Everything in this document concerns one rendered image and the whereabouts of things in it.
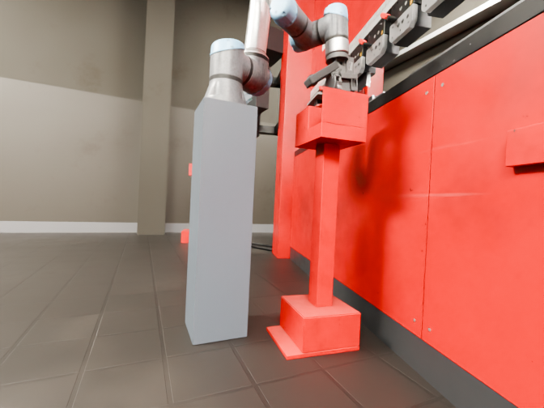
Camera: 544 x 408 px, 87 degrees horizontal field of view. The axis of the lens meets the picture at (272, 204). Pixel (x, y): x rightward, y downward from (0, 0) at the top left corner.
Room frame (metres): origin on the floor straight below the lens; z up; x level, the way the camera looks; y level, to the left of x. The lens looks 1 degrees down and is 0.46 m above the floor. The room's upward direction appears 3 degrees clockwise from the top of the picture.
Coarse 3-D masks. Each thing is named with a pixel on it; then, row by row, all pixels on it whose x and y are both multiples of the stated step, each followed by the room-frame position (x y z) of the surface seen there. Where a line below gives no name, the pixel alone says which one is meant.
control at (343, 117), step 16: (336, 96) 0.87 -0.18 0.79; (352, 96) 0.89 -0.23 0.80; (304, 112) 0.97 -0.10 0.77; (320, 112) 0.96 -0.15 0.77; (336, 112) 0.87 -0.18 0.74; (352, 112) 0.89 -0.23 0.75; (304, 128) 0.97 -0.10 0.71; (320, 128) 0.86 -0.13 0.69; (336, 128) 0.87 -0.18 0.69; (352, 128) 0.89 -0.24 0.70; (304, 144) 0.98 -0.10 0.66; (320, 144) 0.97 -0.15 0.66; (336, 144) 0.95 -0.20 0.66; (352, 144) 0.94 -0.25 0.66
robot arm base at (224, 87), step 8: (216, 80) 0.95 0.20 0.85; (224, 80) 0.95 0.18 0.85; (232, 80) 0.96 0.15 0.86; (240, 80) 0.99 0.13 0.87; (208, 88) 0.97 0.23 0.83; (216, 88) 0.95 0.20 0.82; (224, 88) 0.94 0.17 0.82; (232, 88) 0.95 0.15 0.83; (240, 88) 0.99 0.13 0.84; (208, 96) 0.95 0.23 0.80; (216, 96) 0.93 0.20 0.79; (224, 96) 0.93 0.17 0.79; (232, 96) 0.94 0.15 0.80; (240, 96) 0.99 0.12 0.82
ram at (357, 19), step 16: (320, 0) 2.22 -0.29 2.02; (336, 0) 1.88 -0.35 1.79; (352, 0) 1.62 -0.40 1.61; (368, 0) 1.43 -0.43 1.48; (384, 0) 1.29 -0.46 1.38; (320, 16) 2.20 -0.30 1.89; (352, 16) 1.61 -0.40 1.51; (368, 16) 1.42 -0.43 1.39; (352, 32) 1.60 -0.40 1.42; (320, 48) 2.16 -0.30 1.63; (352, 48) 1.59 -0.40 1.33; (320, 64) 2.14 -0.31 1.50
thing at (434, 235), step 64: (512, 64) 0.57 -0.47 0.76; (384, 128) 1.03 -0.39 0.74; (448, 128) 0.73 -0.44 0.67; (512, 128) 0.57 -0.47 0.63; (384, 192) 1.01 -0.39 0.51; (448, 192) 0.72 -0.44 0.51; (512, 192) 0.56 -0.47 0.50; (384, 256) 0.99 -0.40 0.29; (448, 256) 0.71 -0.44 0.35; (512, 256) 0.55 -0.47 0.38; (384, 320) 0.97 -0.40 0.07; (448, 320) 0.70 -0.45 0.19; (512, 320) 0.55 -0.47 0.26; (448, 384) 0.69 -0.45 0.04; (512, 384) 0.54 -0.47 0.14
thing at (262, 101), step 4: (268, 68) 2.42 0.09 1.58; (268, 92) 2.43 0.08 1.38; (252, 96) 2.46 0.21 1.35; (256, 96) 2.38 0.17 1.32; (260, 96) 2.40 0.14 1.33; (264, 96) 2.41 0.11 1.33; (268, 96) 2.43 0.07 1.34; (252, 100) 2.45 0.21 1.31; (256, 100) 2.38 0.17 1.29; (260, 100) 2.40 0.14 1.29; (264, 100) 2.41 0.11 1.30; (268, 100) 2.43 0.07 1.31; (248, 104) 2.54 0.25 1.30; (252, 104) 2.45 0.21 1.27; (256, 104) 2.38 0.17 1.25; (260, 104) 2.40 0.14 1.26; (264, 104) 2.42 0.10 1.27; (268, 104) 2.43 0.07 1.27; (260, 108) 2.44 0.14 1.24; (264, 108) 2.44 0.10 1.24; (260, 112) 2.53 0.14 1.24
